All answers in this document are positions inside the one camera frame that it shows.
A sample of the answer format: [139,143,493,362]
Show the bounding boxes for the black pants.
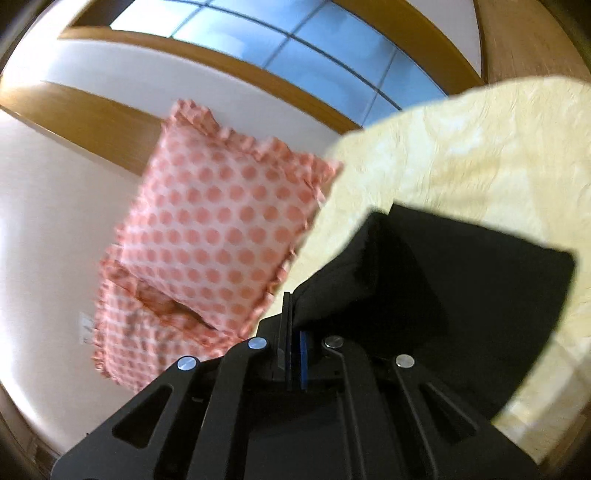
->
[279,205,576,418]

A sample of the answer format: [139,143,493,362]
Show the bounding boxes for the polka dot pillow lower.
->
[93,244,240,393]

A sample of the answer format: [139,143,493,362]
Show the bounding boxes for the polka dot pillow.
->
[119,100,342,337]
[93,244,240,393]

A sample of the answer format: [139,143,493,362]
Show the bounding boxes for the polka dot pillow upper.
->
[119,100,342,337]

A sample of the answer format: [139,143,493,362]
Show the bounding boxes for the yellow patterned bedsheet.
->
[283,76,590,469]

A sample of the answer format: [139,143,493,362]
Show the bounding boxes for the blue glass window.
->
[110,1,446,127]

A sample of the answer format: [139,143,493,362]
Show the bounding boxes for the white wall switch plate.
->
[78,312,94,345]

